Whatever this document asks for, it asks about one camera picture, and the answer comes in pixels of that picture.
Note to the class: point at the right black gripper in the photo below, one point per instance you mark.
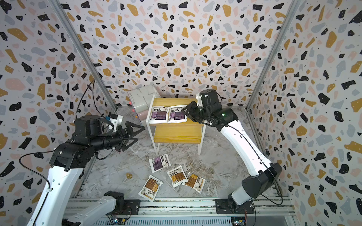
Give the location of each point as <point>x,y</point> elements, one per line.
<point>190,112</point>

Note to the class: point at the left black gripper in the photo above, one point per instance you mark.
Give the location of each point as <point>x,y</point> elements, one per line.
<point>124,137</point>

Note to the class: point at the purple coffee bag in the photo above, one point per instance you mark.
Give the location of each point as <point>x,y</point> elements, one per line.
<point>159,163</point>
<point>159,115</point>
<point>176,114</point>

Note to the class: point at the two-tier wooden white shelf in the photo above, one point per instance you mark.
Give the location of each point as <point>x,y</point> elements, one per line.
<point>188,132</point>

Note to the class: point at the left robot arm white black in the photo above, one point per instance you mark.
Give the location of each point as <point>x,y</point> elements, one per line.
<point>92,134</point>

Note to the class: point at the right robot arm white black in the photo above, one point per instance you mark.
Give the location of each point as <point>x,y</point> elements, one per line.
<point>263,173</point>

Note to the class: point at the white box behind shelf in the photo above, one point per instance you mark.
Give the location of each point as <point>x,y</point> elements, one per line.
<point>141,98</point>

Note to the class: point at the brown coffee bag front left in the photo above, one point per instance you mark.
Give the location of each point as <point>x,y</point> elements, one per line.
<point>150,189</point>

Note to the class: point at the brown coffee bag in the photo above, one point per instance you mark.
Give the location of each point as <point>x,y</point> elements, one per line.
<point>195,182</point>
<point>150,189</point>
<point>177,175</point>

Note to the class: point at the brown coffee bag middle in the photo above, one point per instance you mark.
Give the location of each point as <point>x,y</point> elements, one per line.
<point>177,175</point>

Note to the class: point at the brown coffee bag right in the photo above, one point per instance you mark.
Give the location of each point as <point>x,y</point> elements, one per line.
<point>195,182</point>

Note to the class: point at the pink item beside box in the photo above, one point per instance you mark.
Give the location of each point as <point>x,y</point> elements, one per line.
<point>142,116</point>

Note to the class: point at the small brass knob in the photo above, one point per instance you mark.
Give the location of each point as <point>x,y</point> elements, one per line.
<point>129,176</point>

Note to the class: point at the left corner aluminium profile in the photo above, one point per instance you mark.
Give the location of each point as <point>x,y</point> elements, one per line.
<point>56,6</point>

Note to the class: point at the corner aluminium profile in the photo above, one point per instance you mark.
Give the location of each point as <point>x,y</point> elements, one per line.
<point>289,17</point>
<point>56,6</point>

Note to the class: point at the right corner aluminium profile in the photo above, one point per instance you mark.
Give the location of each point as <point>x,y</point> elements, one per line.
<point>289,17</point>

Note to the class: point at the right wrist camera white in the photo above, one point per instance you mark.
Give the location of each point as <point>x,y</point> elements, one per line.
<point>199,98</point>

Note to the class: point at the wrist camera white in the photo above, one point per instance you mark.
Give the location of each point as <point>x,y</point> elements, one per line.
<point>199,98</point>
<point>116,120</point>

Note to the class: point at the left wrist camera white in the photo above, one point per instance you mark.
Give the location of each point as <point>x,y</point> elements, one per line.
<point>116,120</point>

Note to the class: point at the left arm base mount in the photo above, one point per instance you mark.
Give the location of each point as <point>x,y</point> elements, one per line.
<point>126,207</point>

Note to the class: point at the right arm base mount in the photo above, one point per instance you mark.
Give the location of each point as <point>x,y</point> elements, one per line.
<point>228,206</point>

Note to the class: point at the aluminium front rail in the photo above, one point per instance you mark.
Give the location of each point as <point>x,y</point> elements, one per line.
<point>210,211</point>

